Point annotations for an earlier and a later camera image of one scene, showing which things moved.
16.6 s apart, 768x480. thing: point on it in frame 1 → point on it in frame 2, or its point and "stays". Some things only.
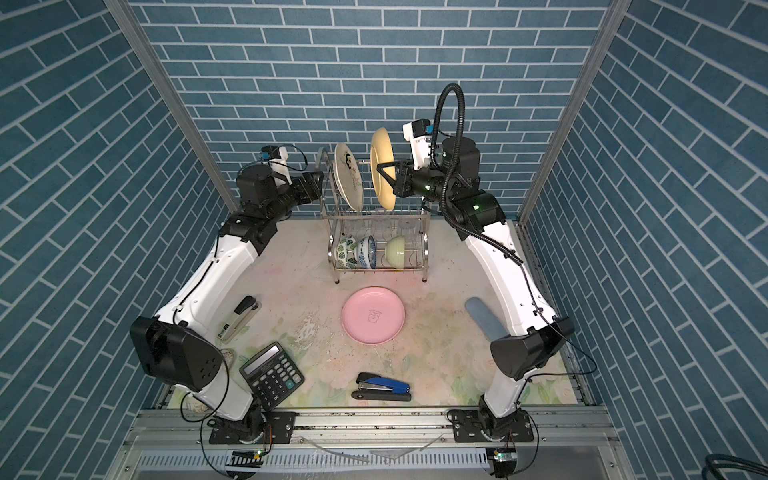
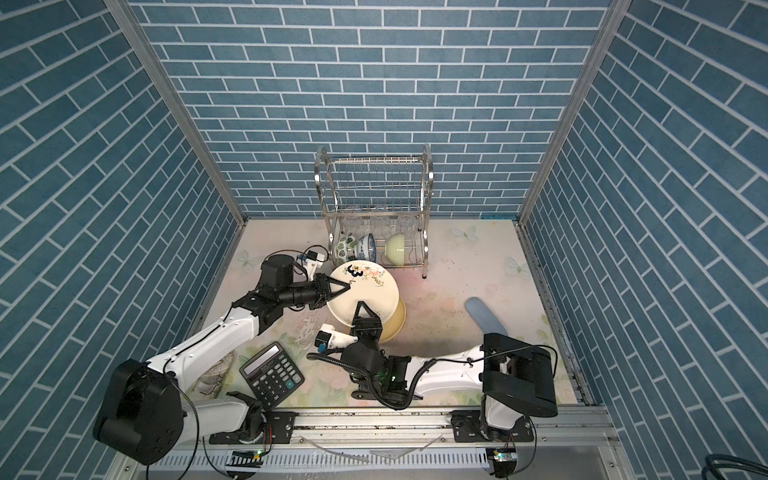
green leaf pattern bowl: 347,253 stays
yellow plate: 381,152 → 393,326
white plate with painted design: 348,175 → 369,282
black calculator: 272,375 stays
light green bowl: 395,252 stays
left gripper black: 311,192 → 322,292
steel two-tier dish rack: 372,240 stays
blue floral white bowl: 366,253 stays
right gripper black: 403,184 → 367,327
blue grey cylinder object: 491,327 stays
